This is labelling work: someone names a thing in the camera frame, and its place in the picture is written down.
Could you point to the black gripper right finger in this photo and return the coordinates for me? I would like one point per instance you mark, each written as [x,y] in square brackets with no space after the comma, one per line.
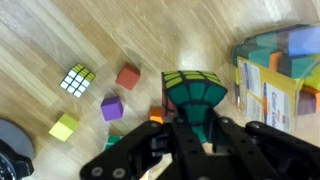
[266,153]

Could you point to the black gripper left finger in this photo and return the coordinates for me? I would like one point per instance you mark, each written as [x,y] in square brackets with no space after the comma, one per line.
[150,156]

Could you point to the black-framed six face puzzle cube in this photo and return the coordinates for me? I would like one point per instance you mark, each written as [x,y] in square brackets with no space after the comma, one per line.
[195,93]

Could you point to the large white-framed green puzzle cube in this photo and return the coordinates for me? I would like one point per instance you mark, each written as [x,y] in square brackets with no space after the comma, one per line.
[112,141]

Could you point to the small orange wooden cube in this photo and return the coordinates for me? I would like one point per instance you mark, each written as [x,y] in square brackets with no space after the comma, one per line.
[156,115]

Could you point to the small bright purple wooden cube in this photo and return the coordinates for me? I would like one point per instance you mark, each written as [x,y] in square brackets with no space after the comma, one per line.
[111,109]

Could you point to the small red wooden cube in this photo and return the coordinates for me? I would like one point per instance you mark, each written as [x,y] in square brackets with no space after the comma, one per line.
[127,77]

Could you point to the small yellow wooden cube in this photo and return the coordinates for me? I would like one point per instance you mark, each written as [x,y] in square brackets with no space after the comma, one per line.
[63,128]

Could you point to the mini white-yellow puzzle cube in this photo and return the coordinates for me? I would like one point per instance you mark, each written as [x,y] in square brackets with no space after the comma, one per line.
[77,81]

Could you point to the blue cube inside jar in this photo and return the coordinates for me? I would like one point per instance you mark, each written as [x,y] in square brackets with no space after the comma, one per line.
[305,41]

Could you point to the clear plastic jar of cubes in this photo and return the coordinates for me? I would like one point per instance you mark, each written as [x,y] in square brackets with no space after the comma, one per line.
[273,83]

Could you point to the round black and grey device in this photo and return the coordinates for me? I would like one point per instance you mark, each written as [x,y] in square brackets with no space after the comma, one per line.
[13,150]

